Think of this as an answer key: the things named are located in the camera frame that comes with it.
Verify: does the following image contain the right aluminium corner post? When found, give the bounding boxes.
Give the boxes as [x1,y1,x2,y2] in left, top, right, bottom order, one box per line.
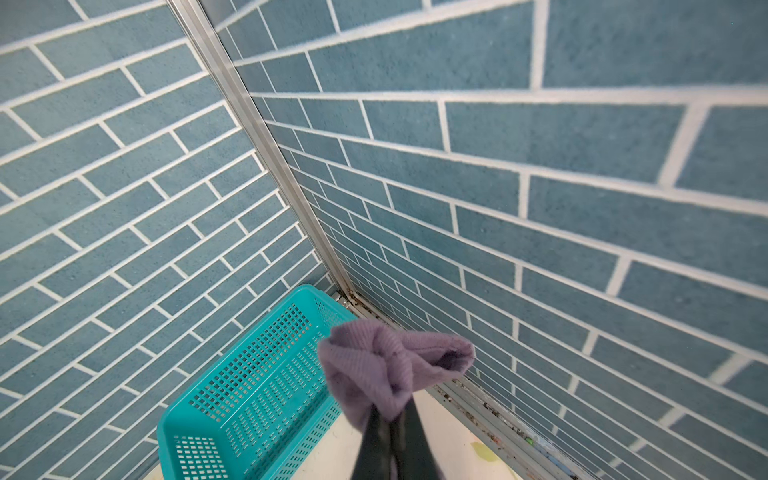
[168,0,353,298]

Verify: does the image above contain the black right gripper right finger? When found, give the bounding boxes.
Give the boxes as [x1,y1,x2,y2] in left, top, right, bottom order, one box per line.
[392,398,441,480]

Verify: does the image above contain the teal plastic basket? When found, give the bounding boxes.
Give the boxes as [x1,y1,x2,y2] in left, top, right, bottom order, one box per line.
[157,285,355,479]

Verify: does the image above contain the purple trousers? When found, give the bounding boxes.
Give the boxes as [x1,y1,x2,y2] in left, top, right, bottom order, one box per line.
[317,319,476,432]

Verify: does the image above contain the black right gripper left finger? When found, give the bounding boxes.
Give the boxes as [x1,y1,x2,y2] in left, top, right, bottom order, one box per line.
[351,407,392,480]

